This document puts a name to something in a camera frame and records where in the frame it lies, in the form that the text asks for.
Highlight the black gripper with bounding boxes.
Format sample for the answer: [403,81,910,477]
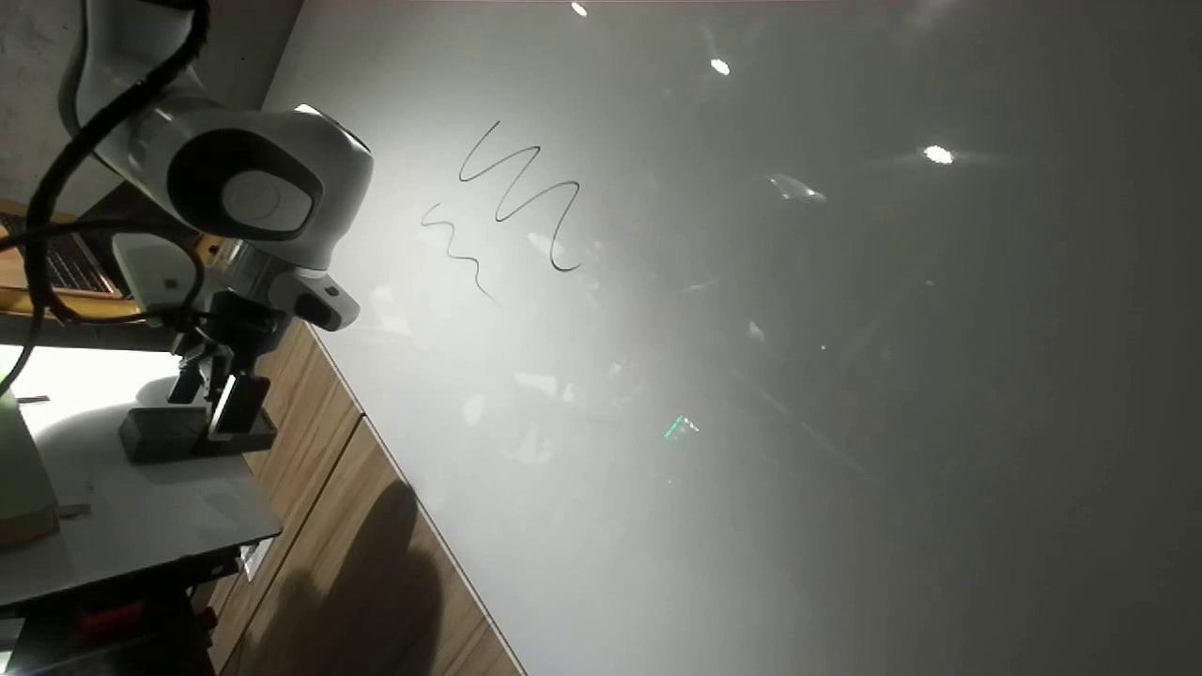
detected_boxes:
[164,289,300,438]

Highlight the black whiteboard eraser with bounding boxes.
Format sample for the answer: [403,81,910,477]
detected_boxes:
[115,403,281,464]

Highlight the white side table board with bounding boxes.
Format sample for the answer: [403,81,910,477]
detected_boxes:
[0,340,284,612]

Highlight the yellow chair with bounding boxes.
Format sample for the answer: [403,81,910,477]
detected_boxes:
[0,201,192,325]

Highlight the large black marker squiggle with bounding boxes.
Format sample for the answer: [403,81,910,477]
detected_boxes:
[455,121,589,279]

